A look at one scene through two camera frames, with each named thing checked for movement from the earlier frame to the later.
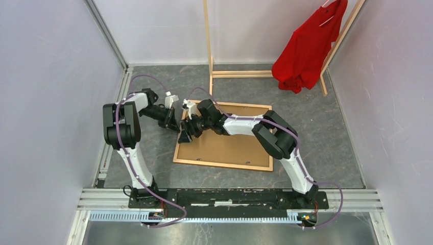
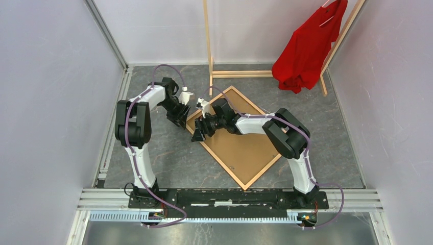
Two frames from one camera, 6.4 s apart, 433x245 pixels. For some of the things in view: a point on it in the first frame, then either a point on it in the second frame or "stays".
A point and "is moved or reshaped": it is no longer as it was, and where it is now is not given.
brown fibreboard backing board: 213,146 is moved or reshaped
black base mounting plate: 229,201 stays
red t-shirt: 298,65 stays
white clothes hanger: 329,19 stays
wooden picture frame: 243,151 is moved or reshaped
